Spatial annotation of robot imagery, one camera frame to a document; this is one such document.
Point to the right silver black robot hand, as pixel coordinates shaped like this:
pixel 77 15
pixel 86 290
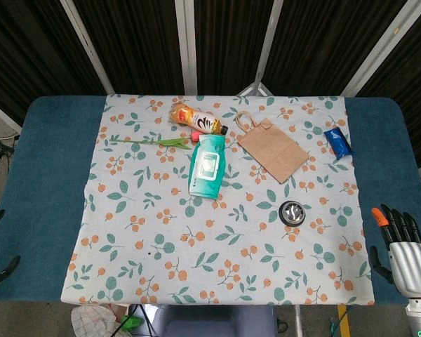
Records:
pixel 408 259

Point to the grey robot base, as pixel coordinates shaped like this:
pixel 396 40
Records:
pixel 214 321

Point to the chrome desk bell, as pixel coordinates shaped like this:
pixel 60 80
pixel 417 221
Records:
pixel 292 213

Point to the blue plush table cover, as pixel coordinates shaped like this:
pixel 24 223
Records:
pixel 49 158

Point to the blue snack packet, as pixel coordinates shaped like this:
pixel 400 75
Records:
pixel 338 142

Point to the white checkered cloth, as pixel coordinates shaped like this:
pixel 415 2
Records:
pixel 94 321

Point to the green plastic object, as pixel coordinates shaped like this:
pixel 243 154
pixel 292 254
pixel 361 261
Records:
pixel 130 322

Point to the brown paper gift bag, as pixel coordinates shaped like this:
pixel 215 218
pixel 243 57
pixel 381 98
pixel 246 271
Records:
pixel 273 151

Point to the artificial tulip green stem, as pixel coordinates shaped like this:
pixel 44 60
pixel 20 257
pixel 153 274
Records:
pixel 172 142

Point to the floral fruit print tablecloth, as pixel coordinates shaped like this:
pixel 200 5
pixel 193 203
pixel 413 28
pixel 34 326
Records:
pixel 196 263

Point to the teal wet wipes pack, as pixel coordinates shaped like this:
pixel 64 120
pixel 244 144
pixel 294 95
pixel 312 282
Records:
pixel 207 165

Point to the orange juice plastic bottle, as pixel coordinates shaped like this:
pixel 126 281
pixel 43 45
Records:
pixel 196 119

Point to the grey tripod stand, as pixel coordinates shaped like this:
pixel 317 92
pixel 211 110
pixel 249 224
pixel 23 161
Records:
pixel 254 89

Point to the white partition frame post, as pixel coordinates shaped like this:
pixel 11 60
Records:
pixel 187 45
pixel 87 45
pixel 1 114
pixel 375 49
pixel 266 42

